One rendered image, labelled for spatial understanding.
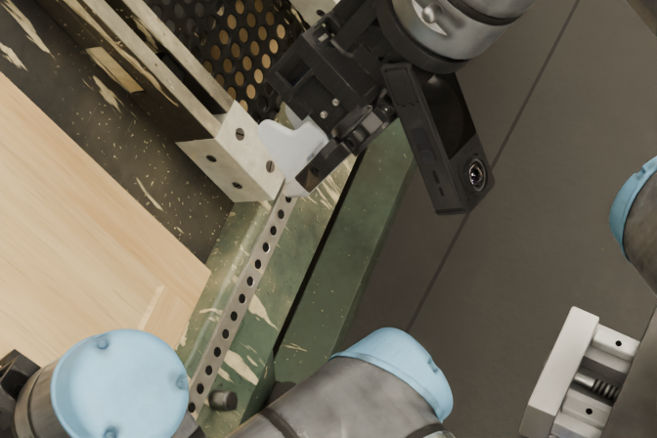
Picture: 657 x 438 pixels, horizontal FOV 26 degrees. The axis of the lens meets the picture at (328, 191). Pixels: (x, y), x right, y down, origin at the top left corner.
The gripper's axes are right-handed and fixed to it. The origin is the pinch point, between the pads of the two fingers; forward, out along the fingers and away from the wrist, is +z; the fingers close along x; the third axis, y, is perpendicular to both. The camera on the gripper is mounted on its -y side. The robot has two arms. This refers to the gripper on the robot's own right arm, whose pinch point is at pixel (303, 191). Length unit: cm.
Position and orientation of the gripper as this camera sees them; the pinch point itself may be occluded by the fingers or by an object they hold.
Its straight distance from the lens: 103.4
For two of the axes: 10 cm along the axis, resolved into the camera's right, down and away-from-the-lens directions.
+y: -6.9, -7.3, 0.0
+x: -5.3, 5.0, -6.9
